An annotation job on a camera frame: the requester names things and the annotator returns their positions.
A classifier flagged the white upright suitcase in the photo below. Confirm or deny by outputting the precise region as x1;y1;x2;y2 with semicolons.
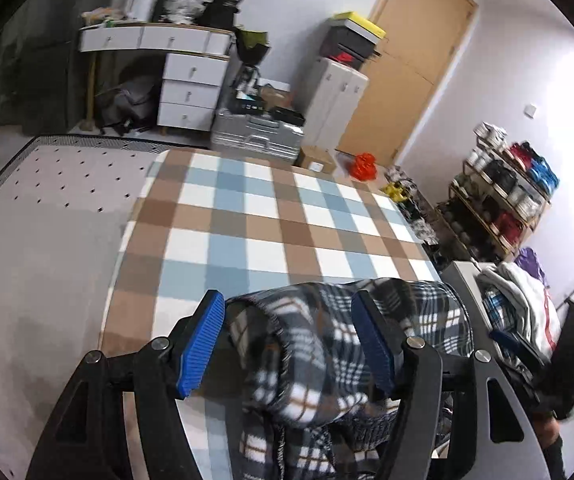
303;56;369;150

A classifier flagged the black flat tray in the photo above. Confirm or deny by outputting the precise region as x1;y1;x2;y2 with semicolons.
267;107;305;126

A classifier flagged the wooden door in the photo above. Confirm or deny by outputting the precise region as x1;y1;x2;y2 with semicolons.
337;0;479;166

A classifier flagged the grey dotted floor rug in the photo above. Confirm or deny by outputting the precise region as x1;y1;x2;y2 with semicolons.
0;135;208;211

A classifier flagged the yellow shoe box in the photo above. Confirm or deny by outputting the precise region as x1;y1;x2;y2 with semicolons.
332;11;387;41

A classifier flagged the red plastic bag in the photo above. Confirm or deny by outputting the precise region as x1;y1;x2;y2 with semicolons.
351;152;378;181

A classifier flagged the silver ribbed suitcase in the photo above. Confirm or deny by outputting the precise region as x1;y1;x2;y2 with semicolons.
211;108;305;163

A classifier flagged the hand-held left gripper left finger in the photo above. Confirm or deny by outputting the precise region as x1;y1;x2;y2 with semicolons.
26;289;227;480

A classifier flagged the small cardboard box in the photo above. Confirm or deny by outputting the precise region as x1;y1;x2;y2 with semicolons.
297;146;338;173

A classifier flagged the pile of folded clothes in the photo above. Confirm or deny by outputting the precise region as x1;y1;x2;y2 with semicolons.
474;247;563;361

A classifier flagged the white desk with drawers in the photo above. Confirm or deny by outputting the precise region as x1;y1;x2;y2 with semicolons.
78;22;235;136

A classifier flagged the black shoe box red logo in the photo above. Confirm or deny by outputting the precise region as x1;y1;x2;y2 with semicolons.
319;45;368;68

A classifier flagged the brown blue checked blanket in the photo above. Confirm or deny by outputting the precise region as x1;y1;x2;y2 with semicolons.
98;147;443;480

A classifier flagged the white electric kettle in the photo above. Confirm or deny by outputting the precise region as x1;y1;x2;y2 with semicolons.
126;0;159;20

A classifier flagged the person's right forearm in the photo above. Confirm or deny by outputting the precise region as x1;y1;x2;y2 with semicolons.
537;407;568;480

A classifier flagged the dark bag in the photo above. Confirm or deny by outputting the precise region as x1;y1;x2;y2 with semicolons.
94;77;160;136

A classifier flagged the black box with lights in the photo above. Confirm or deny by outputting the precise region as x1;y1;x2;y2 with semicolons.
234;95;268;113

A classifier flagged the scattered shoes pile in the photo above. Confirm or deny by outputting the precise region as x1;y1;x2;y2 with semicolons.
382;165;443;256

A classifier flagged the brown gift box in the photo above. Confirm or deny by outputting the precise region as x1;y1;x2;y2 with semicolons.
259;85;293;106

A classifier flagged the green wrapped bouquet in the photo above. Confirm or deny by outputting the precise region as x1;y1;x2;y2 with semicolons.
234;25;272;63

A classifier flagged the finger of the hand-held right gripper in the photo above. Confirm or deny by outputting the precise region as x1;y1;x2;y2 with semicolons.
501;359;543;401
490;329;543;368

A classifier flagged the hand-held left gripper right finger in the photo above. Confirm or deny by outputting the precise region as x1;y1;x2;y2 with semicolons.
351;290;540;480

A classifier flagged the plaid knit cardigan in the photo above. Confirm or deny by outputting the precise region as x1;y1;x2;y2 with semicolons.
224;279;475;480

